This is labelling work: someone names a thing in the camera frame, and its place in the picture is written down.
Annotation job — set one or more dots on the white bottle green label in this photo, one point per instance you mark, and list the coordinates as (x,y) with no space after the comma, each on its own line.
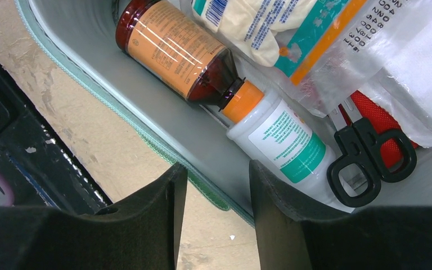
(268,130)

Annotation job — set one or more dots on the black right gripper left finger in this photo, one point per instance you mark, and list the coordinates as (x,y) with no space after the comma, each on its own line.
(141,231)

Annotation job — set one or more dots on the brown glass medicine bottle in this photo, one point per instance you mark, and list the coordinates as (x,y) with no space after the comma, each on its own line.
(185,57)

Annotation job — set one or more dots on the red first aid pouch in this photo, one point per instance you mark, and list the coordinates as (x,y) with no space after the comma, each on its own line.
(381,121)

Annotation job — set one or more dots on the black handled scissors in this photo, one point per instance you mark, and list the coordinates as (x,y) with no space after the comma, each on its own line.
(360,144)

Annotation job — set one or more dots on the mint green case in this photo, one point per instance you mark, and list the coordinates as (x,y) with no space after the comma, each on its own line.
(80,37)

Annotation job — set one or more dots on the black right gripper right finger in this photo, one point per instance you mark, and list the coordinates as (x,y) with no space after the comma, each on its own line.
(295,231)

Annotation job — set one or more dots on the white gauze packets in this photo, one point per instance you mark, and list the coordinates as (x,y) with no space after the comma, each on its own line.
(403,86)

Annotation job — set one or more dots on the bandage box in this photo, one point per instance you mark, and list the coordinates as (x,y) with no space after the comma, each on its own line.
(318,52)

